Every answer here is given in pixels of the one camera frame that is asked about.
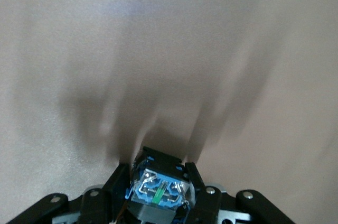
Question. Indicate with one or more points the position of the yellow mushroom push button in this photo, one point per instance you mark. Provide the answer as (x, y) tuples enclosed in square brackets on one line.
[(161, 184)]

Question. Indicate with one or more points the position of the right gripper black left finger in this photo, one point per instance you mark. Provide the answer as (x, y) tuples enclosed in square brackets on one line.
[(105, 205)]

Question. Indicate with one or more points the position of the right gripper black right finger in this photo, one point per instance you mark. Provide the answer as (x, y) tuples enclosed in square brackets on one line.
[(211, 205)]

